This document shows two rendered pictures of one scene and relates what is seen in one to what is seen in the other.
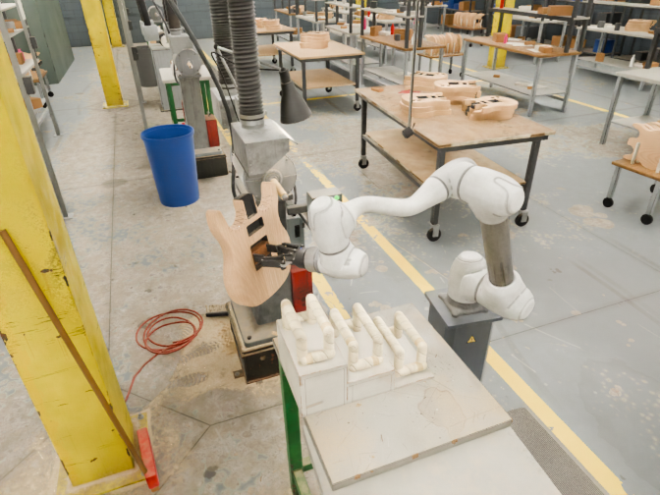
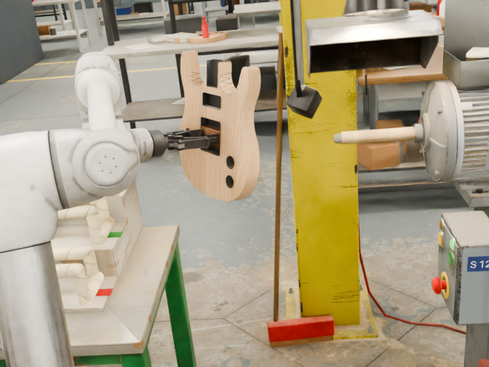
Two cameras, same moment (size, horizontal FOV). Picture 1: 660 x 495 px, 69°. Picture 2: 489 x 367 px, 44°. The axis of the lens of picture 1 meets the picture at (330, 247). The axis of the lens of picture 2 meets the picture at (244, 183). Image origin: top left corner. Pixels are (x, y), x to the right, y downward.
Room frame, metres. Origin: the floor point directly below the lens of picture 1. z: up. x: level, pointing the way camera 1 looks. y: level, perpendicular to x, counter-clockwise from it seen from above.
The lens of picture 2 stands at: (2.25, -1.22, 1.76)
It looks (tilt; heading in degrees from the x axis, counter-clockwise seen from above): 23 degrees down; 115
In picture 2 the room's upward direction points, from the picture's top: 6 degrees counter-clockwise
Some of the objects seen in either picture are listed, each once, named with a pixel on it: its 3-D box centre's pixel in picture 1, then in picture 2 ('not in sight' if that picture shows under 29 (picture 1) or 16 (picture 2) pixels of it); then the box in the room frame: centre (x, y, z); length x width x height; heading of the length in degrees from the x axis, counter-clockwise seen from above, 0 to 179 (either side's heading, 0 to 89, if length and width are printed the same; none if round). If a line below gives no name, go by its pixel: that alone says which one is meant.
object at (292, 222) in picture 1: (291, 211); not in sight; (2.38, 0.21, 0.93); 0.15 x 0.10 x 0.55; 20
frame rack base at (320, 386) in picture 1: (310, 360); (89, 214); (1.14, 0.07, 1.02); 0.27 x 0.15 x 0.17; 20
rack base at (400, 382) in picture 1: (396, 356); (60, 295); (1.24, -0.22, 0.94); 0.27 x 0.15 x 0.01; 20
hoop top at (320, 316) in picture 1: (319, 313); not in sight; (1.15, 0.04, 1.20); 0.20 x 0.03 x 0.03; 19
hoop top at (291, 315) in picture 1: (293, 320); not in sight; (1.12, 0.11, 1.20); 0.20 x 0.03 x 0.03; 19
